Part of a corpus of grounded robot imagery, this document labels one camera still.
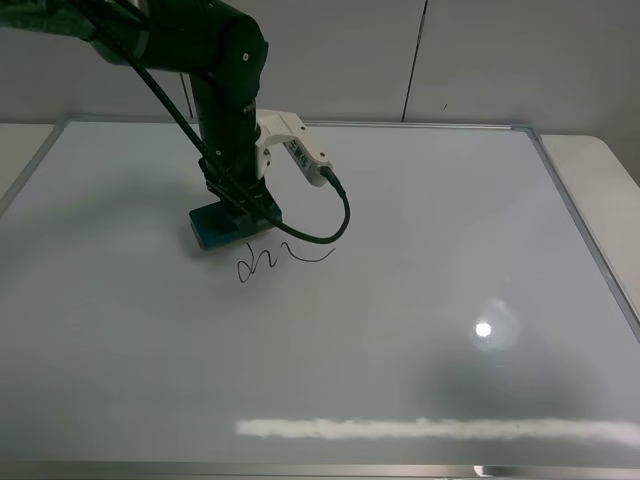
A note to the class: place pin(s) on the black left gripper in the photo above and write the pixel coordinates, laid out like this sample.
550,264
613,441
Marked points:
242,191

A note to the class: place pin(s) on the teal whiteboard eraser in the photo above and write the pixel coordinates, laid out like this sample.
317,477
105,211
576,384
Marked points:
217,225

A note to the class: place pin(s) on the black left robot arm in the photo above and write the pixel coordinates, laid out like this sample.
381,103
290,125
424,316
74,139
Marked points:
220,48

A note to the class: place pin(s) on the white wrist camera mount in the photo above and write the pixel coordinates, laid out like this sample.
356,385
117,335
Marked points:
287,129

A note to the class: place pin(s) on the white whiteboard with aluminium frame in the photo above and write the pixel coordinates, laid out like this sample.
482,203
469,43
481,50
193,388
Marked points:
464,326

